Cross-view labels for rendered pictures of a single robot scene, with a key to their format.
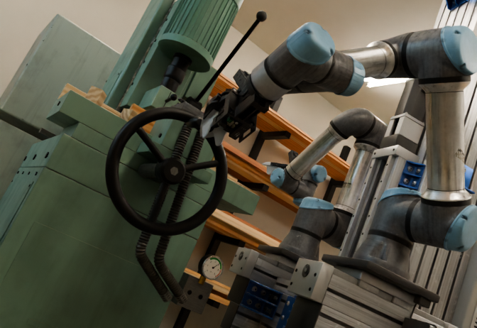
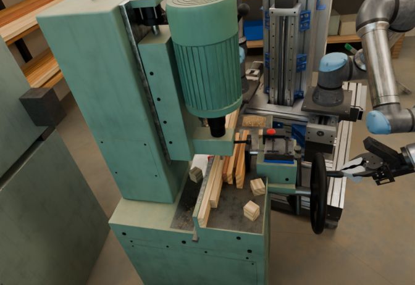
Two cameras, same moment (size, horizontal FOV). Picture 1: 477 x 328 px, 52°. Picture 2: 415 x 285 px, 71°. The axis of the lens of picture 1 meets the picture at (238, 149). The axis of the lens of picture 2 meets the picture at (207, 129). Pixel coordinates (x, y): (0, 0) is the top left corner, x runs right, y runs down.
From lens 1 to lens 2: 161 cm
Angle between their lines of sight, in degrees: 68
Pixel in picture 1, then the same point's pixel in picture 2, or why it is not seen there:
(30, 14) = not seen: outside the picture
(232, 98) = (389, 171)
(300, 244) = (244, 86)
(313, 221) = (243, 69)
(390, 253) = (341, 94)
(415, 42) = (404, 13)
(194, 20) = (234, 84)
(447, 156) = not seen: hidden behind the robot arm
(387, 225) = (337, 84)
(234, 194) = not seen: hidden behind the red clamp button
